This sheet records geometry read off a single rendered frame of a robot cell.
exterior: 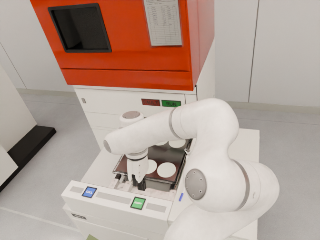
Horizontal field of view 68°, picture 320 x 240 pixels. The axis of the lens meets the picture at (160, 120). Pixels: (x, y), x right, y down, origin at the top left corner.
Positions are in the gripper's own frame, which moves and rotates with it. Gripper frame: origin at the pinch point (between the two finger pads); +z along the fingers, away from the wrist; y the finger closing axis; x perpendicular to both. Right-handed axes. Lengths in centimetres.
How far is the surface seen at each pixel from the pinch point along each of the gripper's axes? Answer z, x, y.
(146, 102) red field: -10, -20, -57
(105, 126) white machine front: 14, -58, -63
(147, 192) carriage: 20.6, -6.1, -16.2
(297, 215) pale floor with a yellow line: 94, 83, -92
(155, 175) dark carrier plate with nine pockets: 16.6, -4.9, -25.1
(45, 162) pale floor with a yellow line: 93, -175, -97
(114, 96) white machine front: -13, -42, -57
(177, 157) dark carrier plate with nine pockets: 13.7, 3.4, -39.3
